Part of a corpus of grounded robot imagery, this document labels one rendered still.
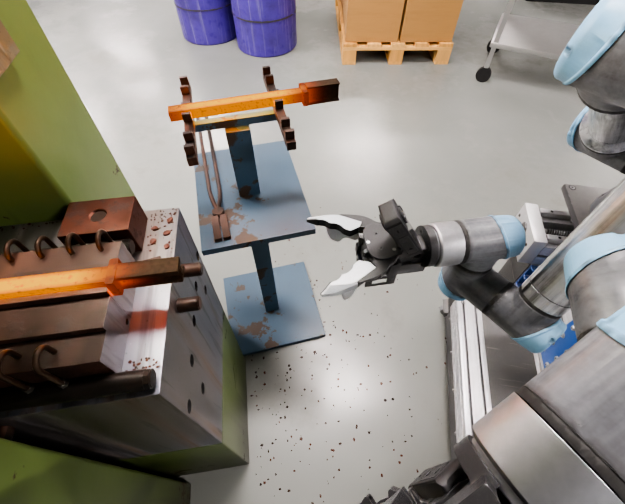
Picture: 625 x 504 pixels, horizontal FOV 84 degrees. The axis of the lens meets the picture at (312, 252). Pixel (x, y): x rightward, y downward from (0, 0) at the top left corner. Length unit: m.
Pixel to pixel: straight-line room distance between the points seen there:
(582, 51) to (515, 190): 1.86
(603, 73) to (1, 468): 0.92
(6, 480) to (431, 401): 1.29
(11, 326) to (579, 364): 0.65
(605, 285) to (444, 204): 1.79
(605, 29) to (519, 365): 1.13
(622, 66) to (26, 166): 0.89
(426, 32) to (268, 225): 2.76
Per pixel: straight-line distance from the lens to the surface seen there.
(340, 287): 0.52
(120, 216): 0.72
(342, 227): 0.58
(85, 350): 0.59
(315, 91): 0.92
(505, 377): 1.46
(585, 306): 0.41
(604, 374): 0.27
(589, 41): 0.60
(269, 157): 1.15
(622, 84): 0.60
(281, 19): 3.46
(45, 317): 0.63
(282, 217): 0.96
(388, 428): 1.49
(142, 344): 0.63
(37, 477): 0.74
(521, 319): 0.69
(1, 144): 0.79
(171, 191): 2.26
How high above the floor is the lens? 1.44
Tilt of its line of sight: 53 degrees down
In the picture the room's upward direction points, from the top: straight up
